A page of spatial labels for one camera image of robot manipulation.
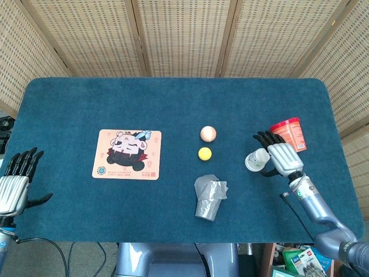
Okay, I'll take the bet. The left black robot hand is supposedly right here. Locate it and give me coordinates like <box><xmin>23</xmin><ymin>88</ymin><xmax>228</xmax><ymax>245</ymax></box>
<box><xmin>0</xmin><ymin>147</ymin><xmax>54</xmax><ymax>217</ymax></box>

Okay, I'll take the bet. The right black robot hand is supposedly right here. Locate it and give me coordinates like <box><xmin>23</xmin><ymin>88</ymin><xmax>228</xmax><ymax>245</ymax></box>
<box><xmin>253</xmin><ymin>130</ymin><xmax>305</xmax><ymax>177</ymax></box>

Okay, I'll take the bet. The white cups green leaf print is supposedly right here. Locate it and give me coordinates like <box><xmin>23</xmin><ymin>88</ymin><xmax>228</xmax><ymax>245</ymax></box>
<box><xmin>244</xmin><ymin>148</ymin><xmax>271</xmax><ymax>173</ymax></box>

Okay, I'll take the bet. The white cups blue flower print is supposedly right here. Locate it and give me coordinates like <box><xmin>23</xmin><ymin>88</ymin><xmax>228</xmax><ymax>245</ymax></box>
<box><xmin>245</xmin><ymin>153</ymin><xmax>260</xmax><ymax>173</ymax></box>

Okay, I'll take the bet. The yellow ball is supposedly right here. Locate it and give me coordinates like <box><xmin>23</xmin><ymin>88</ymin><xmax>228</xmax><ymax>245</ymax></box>
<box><xmin>197</xmin><ymin>147</ymin><xmax>213</xmax><ymax>161</ymax></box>

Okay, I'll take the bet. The peach coloured ball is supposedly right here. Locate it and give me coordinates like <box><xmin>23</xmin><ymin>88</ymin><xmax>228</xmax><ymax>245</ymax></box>
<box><xmin>199</xmin><ymin>126</ymin><xmax>217</xmax><ymax>143</ymax></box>

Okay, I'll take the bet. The red snack canister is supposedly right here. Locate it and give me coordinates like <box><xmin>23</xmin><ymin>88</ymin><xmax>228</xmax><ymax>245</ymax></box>
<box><xmin>269</xmin><ymin>117</ymin><xmax>308</xmax><ymax>153</ymax></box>

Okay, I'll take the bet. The black equipment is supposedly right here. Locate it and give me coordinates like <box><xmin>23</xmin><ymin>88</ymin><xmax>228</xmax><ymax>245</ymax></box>
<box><xmin>0</xmin><ymin>115</ymin><xmax>15</xmax><ymax>154</ymax></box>

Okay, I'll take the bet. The grey garbage bag roll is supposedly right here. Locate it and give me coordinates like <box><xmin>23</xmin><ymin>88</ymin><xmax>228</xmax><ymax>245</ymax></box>
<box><xmin>194</xmin><ymin>174</ymin><xmax>229</xmax><ymax>222</ymax></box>

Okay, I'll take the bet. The green package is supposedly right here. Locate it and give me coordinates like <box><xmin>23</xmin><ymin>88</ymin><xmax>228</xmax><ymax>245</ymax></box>
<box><xmin>282</xmin><ymin>247</ymin><xmax>303</xmax><ymax>269</ymax></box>

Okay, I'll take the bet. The wooden shelf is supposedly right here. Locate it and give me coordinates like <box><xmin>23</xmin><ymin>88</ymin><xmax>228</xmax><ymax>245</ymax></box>
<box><xmin>262</xmin><ymin>243</ymin><xmax>277</xmax><ymax>277</ymax></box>

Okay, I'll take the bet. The blister pack of clips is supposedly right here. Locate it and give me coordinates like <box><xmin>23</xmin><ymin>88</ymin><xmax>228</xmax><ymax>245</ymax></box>
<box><xmin>290</xmin><ymin>247</ymin><xmax>328</xmax><ymax>277</ymax></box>

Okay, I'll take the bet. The cartoon character mouse pad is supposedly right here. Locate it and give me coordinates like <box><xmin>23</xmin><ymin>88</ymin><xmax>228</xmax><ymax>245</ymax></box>
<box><xmin>92</xmin><ymin>129</ymin><xmax>163</xmax><ymax>181</ymax></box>

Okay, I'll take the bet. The grey robot torso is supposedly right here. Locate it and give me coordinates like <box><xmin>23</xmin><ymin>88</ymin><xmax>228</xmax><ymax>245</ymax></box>
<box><xmin>115</xmin><ymin>242</ymin><xmax>240</xmax><ymax>277</ymax></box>

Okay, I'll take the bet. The blue table cloth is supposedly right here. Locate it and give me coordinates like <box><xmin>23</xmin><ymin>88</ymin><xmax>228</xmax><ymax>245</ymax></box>
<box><xmin>7</xmin><ymin>77</ymin><xmax>364</xmax><ymax>244</ymax></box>

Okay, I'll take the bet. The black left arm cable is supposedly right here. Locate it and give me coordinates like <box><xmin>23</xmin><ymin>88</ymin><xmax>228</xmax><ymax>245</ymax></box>
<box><xmin>11</xmin><ymin>235</ymin><xmax>70</xmax><ymax>277</ymax></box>

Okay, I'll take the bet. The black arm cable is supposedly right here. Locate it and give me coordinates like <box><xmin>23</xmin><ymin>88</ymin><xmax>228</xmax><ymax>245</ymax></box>
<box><xmin>280</xmin><ymin>192</ymin><xmax>315</xmax><ymax>241</ymax></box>
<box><xmin>11</xmin><ymin>235</ymin><xmax>70</xmax><ymax>277</ymax></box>

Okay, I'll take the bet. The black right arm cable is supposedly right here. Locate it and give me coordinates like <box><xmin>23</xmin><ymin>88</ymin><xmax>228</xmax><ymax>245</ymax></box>
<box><xmin>280</xmin><ymin>192</ymin><xmax>315</xmax><ymax>241</ymax></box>

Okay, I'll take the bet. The blue cable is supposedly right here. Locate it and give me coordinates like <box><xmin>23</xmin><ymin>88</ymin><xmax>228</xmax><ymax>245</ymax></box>
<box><xmin>97</xmin><ymin>243</ymin><xmax>116</xmax><ymax>262</ymax></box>

